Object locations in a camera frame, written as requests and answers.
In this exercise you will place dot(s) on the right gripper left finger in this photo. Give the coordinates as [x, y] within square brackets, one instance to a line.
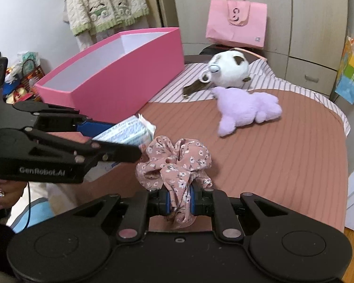
[141, 207]

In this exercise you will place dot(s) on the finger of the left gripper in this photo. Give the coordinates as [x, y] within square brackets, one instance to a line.
[106, 151]
[56, 118]

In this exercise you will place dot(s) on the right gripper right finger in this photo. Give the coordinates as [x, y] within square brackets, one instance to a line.
[216, 204]

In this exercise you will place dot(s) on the floral pink scrunchie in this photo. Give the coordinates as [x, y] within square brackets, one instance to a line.
[175, 166]

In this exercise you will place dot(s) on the white tissue pack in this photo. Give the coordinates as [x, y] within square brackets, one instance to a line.
[133, 131]

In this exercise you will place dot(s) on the purple plush toy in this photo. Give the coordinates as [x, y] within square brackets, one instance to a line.
[240, 108]

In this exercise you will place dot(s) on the white brown plush cat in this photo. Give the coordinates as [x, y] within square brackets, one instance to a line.
[225, 69]

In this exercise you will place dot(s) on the person left hand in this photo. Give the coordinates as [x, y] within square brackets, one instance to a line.
[10, 192]

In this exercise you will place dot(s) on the wooden nightstand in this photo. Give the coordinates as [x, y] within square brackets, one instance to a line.
[27, 90]

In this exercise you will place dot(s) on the blue bowl of toys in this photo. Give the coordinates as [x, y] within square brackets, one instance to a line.
[11, 83]

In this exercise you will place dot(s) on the pink storage box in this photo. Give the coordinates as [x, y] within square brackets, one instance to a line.
[116, 77]

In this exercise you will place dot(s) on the cream knitted cardigan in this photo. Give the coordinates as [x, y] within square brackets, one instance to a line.
[94, 20]

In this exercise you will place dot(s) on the striped bed sheet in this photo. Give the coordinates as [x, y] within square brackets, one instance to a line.
[262, 77]

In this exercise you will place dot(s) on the pink tote bag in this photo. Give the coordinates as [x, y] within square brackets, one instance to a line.
[237, 23]

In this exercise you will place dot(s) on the colourful paper gift bag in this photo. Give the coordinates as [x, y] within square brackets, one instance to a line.
[345, 78]

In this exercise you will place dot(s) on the grey wooden wardrobe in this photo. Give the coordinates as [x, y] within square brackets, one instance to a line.
[303, 43]

